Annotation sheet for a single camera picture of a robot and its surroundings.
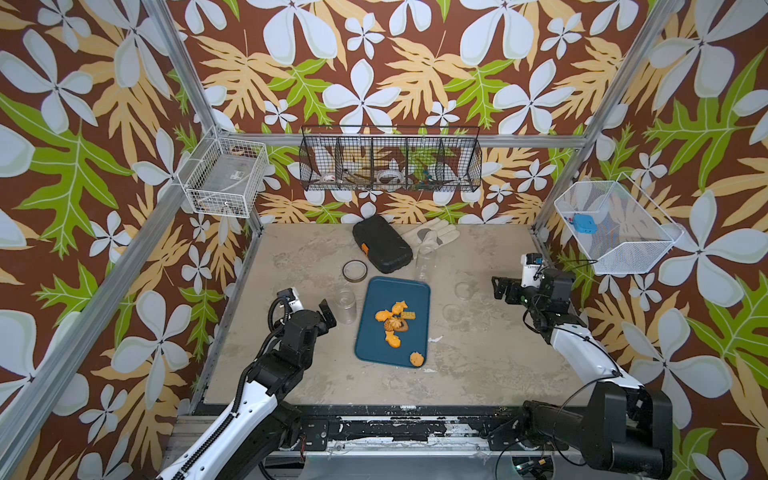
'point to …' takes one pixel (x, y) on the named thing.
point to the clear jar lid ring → (354, 271)
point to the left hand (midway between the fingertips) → (313, 304)
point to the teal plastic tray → (380, 294)
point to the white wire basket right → (617, 229)
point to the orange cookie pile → (397, 320)
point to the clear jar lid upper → (461, 291)
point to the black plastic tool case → (383, 245)
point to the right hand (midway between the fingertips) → (507, 277)
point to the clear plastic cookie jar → (345, 305)
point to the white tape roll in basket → (391, 177)
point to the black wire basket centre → (390, 158)
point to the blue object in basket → (585, 223)
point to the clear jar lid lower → (452, 312)
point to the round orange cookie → (416, 359)
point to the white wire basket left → (221, 175)
